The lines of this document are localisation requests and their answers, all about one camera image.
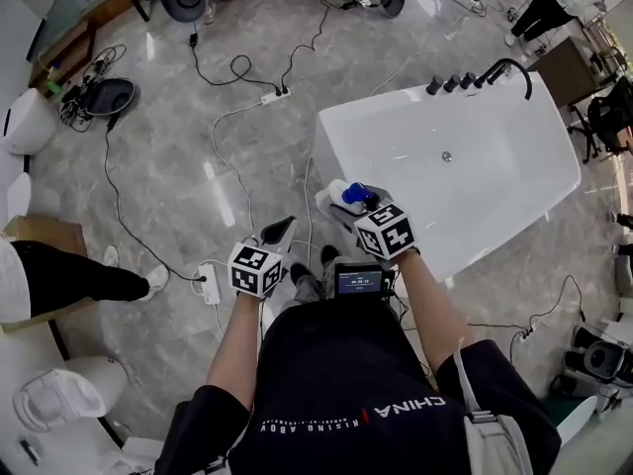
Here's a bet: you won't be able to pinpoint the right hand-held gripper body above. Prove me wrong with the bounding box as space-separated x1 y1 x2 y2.
351 191 422 262

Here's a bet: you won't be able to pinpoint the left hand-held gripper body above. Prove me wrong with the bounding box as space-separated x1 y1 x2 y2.
227 233 298 299

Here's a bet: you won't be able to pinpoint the white bottle with blue cap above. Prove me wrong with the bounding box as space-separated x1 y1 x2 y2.
315 178 368 217

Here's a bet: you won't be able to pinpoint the white bathtub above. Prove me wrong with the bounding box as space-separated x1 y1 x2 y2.
316 70 583 284

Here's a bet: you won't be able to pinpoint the person's right forearm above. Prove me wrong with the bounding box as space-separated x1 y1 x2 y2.
394 251 472 381

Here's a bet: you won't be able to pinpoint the person's left forearm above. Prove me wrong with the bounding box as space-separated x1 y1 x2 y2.
204 290 264 406

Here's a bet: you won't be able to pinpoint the black bathtub faucet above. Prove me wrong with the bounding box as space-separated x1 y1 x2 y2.
473 58 534 102

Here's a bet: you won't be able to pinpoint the white power strip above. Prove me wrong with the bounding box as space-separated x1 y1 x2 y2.
197 261 223 307
259 88 293 109

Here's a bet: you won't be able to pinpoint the person's legs and shoes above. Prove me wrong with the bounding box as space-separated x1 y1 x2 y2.
282 243 343 311

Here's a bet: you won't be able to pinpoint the black device with screen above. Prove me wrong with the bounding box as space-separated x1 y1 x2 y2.
333 261 386 299

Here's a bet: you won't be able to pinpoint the person's black t-shirt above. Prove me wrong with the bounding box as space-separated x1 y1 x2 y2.
152 297 563 475

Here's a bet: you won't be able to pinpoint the cardboard box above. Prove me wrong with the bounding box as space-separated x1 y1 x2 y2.
2 214 89 258

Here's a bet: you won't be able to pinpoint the brown cabinet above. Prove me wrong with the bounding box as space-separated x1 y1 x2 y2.
534 35 610 110

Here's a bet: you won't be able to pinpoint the black office chair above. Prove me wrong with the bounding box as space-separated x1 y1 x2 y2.
566 74 633 165

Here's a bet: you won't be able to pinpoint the wooden glass-top table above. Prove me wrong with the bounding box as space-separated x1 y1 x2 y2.
25 0 152 99

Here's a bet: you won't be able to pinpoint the white cable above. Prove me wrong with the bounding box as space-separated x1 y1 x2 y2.
211 101 268 246

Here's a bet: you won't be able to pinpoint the black cable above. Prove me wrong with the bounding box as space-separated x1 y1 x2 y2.
187 0 331 94
467 274 588 365
103 116 209 284

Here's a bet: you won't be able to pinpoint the grey shoulder bag strap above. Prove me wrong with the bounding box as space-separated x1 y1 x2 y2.
451 337 536 475

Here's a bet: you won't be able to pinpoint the grey camera device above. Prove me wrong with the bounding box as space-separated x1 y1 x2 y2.
564 325 630 384

